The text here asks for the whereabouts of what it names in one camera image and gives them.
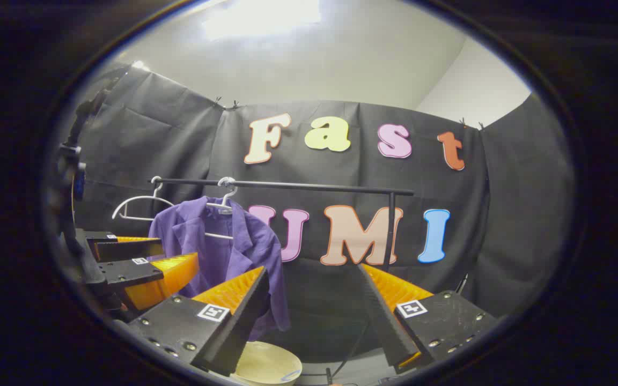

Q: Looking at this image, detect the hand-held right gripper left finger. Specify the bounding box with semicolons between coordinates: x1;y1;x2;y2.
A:
127;265;273;377

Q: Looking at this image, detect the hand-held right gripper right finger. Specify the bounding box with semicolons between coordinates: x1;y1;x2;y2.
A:
357;263;498;375

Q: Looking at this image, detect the black cable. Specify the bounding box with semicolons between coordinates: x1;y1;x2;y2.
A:
330;319;372;378

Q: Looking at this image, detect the empty white hanger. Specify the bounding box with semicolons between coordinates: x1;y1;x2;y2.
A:
112;176;176;223

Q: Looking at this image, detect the white hanger with garment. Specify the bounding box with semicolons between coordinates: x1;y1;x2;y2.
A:
204;177;238;240

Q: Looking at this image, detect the black clothes rack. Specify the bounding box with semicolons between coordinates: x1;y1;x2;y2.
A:
153;177;415;271

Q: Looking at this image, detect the purple ribbed garment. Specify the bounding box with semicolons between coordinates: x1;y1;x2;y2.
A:
148;196;291;341

